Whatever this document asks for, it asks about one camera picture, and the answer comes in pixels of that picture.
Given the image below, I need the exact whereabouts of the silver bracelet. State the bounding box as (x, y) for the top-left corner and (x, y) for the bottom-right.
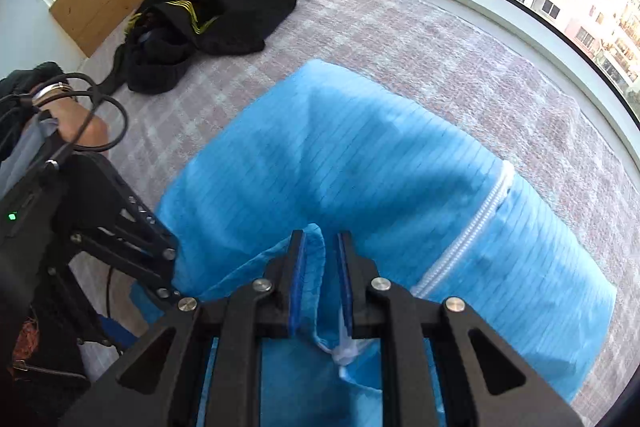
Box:
(31, 79), (72, 108)

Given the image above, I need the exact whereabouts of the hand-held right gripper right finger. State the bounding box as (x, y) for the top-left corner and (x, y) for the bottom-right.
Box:
(334, 231), (585, 427)

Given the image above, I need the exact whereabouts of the person's left forearm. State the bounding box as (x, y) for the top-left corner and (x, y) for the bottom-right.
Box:
(0, 62), (66, 108)

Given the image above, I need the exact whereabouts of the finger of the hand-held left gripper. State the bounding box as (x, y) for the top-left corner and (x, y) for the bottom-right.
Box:
(102, 184), (180, 264)
(67, 231), (183, 304)

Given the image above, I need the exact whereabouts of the black garment with yellow stripes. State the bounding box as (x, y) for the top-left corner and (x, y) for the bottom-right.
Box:
(95, 0), (306, 96)

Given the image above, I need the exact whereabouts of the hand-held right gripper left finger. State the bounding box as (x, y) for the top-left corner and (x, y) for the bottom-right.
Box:
(59, 229), (306, 427)

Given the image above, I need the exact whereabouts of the blue zip coat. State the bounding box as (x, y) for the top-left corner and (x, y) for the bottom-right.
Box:
(129, 58), (617, 427)

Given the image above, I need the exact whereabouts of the black cable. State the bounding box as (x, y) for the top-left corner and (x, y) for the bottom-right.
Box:
(0, 72), (130, 154)

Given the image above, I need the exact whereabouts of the person's left hand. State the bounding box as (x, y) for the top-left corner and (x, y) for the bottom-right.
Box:
(40, 97), (111, 154)

